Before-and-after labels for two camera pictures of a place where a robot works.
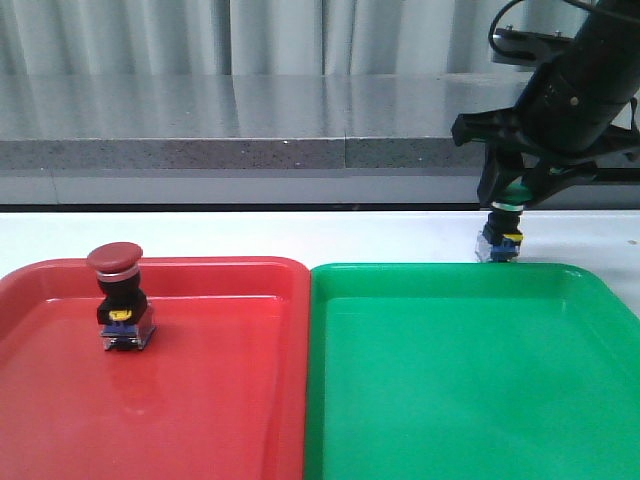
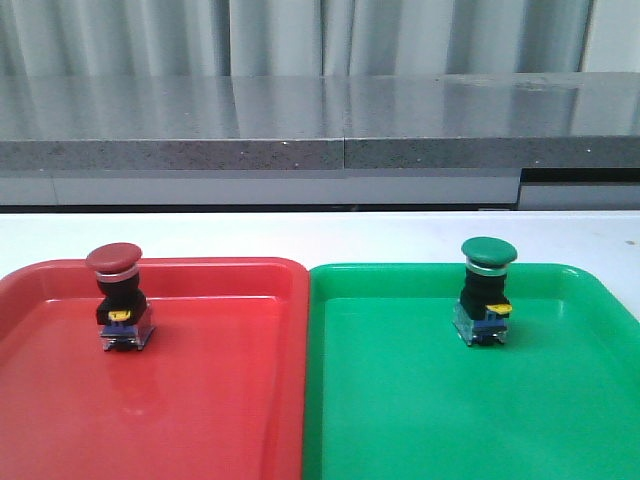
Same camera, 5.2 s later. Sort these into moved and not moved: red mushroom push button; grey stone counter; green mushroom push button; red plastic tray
Moved: green mushroom push button
Not moved: red plastic tray; red mushroom push button; grey stone counter
